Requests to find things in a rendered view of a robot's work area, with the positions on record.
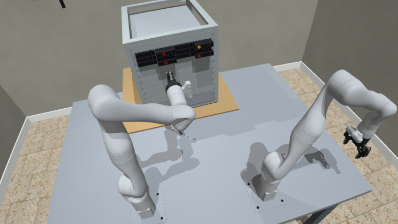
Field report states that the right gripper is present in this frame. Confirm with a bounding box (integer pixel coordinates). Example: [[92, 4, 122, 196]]
[[343, 131, 371, 159]]

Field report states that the tan wooden board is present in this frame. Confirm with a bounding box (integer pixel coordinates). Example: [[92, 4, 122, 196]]
[[122, 68, 239, 134]]

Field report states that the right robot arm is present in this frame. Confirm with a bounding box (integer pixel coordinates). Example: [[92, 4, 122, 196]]
[[256, 70, 397, 202]]

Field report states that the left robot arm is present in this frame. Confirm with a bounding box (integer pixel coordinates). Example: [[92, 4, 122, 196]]
[[87, 81, 196, 219]]

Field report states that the grey metal rack frame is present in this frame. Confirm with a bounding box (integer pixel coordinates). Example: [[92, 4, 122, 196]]
[[121, 0, 219, 108]]

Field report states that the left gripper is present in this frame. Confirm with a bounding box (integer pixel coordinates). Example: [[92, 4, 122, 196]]
[[166, 72, 182, 92]]

